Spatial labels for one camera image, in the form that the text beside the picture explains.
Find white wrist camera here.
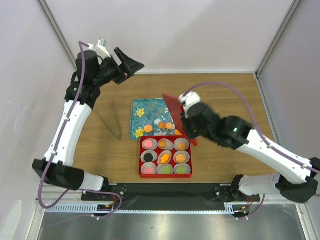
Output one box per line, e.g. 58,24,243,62
88,37,111,60
178,91,201,111

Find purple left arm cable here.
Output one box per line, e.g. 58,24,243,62
38,41,123,210

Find black sandwich cookie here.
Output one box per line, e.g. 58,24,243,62
143,153,154,163

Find red cookie box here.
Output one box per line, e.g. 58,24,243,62
139,135,193,179

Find pink sandwich cookie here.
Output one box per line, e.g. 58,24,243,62
144,139,153,149
143,166,155,175

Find orange fish cookie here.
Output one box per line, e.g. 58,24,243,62
174,129,183,136

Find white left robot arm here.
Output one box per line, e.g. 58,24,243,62
32,47,145,200

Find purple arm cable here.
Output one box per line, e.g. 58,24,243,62
38,41,123,210
177,81,320,175

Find white paper cup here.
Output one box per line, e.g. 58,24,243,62
174,137,190,151
158,138,174,151
141,162,157,175
156,164,174,175
141,138,158,151
157,150,172,165
173,151,191,164
173,163,191,174
140,150,158,163

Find orange flower cookie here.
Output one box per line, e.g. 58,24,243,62
165,122,174,130

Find orange swirl cookie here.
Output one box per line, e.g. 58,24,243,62
158,121,166,129
158,139,167,149

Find orange dotted sandwich cookie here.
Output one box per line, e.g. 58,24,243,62
143,124,153,133

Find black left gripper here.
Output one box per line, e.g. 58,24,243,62
92,48,144,88

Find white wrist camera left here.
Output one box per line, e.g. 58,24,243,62
88,37,111,60

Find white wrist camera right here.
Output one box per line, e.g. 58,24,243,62
178,91,201,111

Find white slotted cable duct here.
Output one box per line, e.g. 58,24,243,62
46,203,246,215

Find red box lid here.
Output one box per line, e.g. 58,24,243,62
162,93,198,146

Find orange plain oval cookie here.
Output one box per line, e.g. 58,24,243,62
176,142,187,151

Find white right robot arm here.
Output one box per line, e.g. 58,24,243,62
180,101,320,204

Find metal tongs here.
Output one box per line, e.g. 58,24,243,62
96,101,122,141

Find teal floral tray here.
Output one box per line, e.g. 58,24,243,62
129,98,176,140

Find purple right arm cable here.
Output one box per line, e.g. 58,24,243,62
177,81,320,175

